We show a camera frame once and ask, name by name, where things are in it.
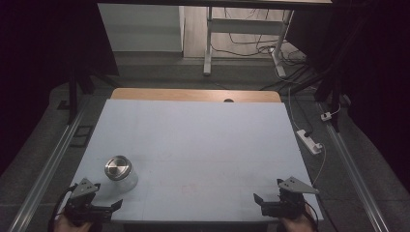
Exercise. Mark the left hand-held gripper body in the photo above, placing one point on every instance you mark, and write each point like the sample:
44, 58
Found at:
82, 199

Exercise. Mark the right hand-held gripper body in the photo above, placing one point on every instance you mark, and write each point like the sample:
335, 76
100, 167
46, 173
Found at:
291, 196

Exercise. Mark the clear glass jar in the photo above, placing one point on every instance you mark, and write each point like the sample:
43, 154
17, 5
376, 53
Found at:
128, 185

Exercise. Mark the small metal bowl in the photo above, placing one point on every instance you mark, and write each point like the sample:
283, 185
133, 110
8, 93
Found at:
118, 167

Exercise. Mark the person's left hand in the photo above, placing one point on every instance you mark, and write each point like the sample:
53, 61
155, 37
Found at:
72, 225

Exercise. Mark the person's right hand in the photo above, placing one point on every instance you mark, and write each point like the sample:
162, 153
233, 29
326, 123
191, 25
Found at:
298, 225

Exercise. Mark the white power strip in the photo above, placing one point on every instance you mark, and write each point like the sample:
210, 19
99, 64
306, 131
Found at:
308, 141

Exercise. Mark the small white adapter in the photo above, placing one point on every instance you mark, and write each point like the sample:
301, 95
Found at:
326, 116

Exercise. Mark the black metal stand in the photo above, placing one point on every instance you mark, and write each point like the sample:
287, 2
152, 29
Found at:
73, 96
332, 87

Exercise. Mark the wooden table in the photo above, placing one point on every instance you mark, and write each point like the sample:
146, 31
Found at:
193, 95

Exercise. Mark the grey metal floor rail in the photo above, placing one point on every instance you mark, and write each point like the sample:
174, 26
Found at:
48, 167
354, 174

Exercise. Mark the white metal desk frame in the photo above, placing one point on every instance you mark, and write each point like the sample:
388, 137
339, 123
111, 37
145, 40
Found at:
245, 26

